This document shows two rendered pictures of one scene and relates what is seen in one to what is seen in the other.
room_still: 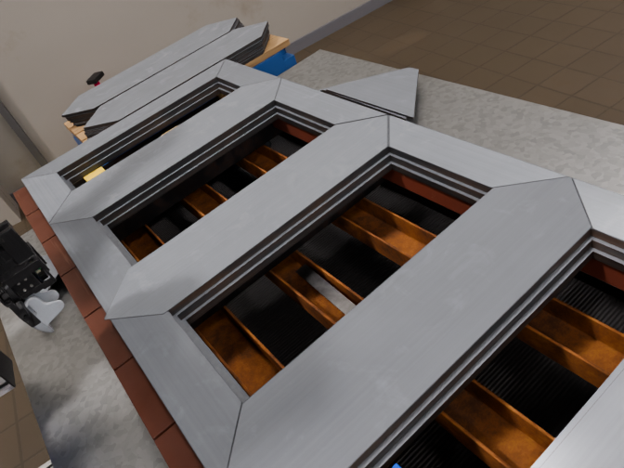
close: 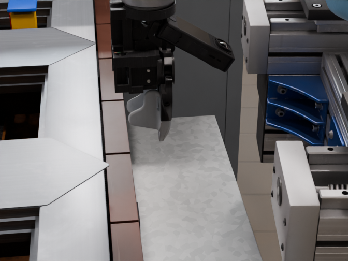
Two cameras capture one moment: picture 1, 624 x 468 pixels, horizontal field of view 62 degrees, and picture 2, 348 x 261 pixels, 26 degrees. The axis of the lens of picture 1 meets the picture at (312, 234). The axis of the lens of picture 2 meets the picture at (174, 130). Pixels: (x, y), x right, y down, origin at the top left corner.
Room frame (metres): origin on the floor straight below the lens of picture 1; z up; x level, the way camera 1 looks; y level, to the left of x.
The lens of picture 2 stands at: (1.58, 0.79, 1.47)
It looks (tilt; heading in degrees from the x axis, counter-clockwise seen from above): 31 degrees down; 198
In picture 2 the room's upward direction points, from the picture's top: straight up
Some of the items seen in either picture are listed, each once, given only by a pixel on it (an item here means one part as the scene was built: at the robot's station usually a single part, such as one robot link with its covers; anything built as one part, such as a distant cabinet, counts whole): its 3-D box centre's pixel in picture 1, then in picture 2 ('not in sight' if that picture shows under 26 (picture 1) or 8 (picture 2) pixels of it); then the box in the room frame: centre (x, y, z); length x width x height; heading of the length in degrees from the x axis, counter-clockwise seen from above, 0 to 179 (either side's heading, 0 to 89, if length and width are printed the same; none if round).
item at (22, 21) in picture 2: not in sight; (27, 51); (0.23, 0.02, 0.78); 0.05 x 0.05 x 0.19; 24
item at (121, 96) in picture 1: (171, 73); not in sight; (1.92, 0.27, 0.82); 0.80 x 0.40 x 0.06; 114
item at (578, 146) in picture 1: (420, 110); not in sight; (1.20, -0.40, 0.73); 1.20 x 0.26 x 0.03; 24
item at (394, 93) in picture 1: (380, 87); not in sight; (1.34, -0.33, 0.77); 0.45 x 0.20 x 0.04; 24
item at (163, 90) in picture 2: not in sight; (164, 90); (0.72, 0.50, 1.00); 0.05 x 0.02 x 0.09; 25
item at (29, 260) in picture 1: (6, 265); (143, 44); (0.71, 0.47, 1.06); 0.09 x 0.08 x 0.12; 115
